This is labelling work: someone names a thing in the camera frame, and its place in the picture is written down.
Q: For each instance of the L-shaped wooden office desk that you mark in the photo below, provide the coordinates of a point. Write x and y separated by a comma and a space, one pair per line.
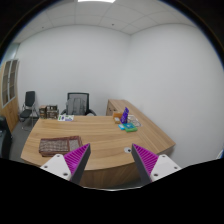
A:
109, 164

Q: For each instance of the round desk cable grommet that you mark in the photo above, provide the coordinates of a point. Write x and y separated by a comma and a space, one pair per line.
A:
127, 150

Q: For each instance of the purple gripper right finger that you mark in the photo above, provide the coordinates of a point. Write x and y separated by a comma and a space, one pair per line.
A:
152, 167

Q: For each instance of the green flat box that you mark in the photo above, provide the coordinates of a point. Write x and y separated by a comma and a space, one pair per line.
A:
130, 127

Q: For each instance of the brown cardboard boxes stack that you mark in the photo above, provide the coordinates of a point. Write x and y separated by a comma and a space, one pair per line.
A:
48, 111

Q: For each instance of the wooden bookcase cabinet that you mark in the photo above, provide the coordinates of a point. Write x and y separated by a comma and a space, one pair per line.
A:
8, 92

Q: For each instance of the orange small box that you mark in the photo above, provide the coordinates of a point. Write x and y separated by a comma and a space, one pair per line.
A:
117, 117

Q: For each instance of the black chair at left edge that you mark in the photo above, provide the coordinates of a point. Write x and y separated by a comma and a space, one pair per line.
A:
5, 138

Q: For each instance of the white printed leaflet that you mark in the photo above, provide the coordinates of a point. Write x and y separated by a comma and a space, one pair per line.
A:
66, 118

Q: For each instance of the grey mesh office chair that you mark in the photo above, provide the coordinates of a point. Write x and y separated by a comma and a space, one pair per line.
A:
77, 104

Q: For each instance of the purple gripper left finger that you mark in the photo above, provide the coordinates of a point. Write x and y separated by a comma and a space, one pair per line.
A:
69, 166

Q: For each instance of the ceiling light panel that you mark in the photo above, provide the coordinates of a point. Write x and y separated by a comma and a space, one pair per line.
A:
101, 1

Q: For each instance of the purple upright box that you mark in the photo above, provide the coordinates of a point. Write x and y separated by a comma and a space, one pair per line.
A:
124, 115

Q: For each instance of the black folding chair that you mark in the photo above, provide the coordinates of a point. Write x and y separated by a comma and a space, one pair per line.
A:
28, 109

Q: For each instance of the blue flat box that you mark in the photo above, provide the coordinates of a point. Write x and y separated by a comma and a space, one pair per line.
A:
121, 126

